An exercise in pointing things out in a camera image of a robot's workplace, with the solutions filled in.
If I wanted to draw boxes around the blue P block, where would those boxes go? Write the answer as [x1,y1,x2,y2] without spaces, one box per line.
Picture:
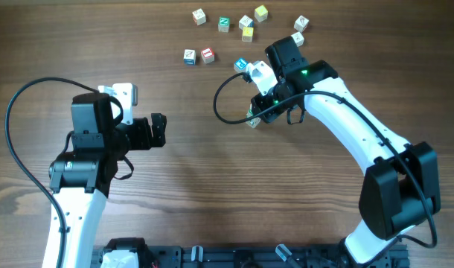
[234,57,249,73]

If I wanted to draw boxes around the white block blue base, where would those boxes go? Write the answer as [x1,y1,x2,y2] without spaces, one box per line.
[183,49,196,66]

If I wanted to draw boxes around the white block red edge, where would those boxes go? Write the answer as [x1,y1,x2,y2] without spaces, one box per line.
[291,32,304,47]

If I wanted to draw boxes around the white block top left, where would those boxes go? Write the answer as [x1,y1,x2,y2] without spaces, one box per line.
[192,8,207,25]

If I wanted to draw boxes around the white teal-edged block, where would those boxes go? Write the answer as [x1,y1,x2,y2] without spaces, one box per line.
[246,118,261,128]

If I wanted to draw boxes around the white block blue side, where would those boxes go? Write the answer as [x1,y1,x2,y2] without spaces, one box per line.
[239,15,254,30]

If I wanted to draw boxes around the green V block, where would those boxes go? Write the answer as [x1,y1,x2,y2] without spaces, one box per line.
[246,104,254,118]

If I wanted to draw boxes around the yellow block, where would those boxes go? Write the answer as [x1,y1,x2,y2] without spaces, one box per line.
[242,27,254,42]

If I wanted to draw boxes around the left black camera cable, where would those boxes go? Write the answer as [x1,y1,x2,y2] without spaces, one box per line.
[4,77,100,268]

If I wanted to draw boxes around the green N block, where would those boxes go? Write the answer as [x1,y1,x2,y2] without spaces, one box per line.
[217,16,230,33]

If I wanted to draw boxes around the red L block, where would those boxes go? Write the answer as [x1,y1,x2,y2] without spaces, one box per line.
[201,48,215,64]

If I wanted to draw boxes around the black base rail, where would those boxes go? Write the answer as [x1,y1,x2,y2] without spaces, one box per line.
[91,237,410,268]

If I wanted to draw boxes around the yellow-green top block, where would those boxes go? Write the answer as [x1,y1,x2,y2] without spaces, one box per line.
[255,4,269,22]

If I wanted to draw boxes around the white picture block far right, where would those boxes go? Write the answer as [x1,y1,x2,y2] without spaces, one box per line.
[294,15,310,33]

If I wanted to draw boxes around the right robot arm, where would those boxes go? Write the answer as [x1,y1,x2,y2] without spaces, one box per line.
[245,36,441,267]

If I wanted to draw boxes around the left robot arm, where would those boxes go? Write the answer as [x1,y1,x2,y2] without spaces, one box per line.
[42,93,167,267]

